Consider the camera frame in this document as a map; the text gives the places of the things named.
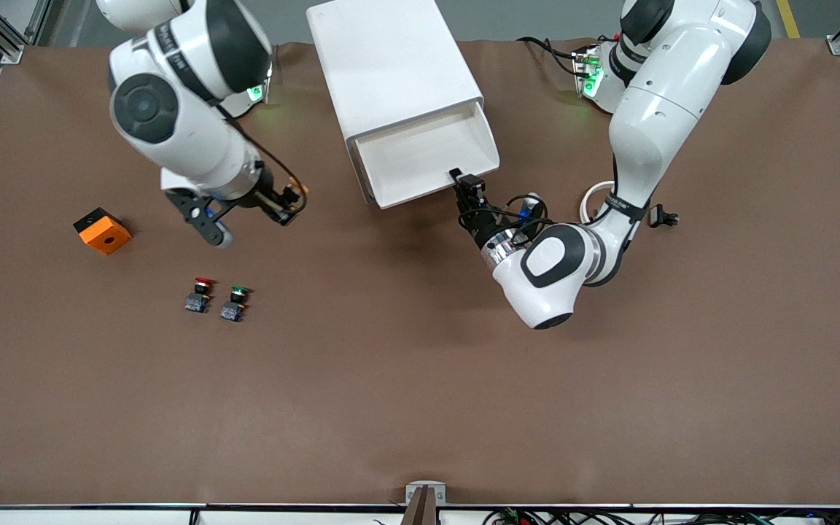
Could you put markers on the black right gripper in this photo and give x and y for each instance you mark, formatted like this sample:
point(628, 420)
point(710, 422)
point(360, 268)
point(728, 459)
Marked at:
point(268, 195)

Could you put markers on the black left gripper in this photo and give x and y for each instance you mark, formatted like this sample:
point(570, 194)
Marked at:
point(477, 222)

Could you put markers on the cream plastic drawer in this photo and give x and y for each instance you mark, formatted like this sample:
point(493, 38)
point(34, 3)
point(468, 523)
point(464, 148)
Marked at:
point(420, 157)

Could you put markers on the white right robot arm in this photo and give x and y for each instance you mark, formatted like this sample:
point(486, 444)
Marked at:
point(187, 138)

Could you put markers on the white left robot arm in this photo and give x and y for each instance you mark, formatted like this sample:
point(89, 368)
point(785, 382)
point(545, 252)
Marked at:
point(653, 124)

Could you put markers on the white drawer cabinet housing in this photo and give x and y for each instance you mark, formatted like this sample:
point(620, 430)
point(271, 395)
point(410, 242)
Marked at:
point(383, 65)

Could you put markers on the white curved plastic tube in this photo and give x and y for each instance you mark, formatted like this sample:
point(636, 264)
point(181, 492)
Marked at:
point(585, 206)

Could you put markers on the small black clip connector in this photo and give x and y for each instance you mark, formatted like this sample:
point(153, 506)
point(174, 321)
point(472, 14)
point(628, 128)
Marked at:
point(664, 217)

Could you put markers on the green push button switch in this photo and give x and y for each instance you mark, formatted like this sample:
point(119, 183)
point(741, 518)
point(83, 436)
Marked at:
point(232, 310)

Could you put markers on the red push button switch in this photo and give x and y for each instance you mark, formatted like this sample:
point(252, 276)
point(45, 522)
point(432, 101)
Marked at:
point(197, 300)

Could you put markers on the orange button enclosure box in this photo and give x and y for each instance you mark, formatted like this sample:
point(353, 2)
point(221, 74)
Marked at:
point(106, 237)

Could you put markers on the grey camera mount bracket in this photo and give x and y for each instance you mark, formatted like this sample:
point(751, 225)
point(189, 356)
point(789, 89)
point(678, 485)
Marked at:
point(426, 503)

